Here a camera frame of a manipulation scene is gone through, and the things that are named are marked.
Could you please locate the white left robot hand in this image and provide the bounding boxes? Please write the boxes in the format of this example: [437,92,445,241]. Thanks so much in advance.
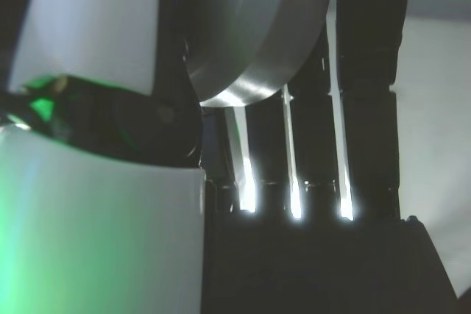
[0,0,461,314]

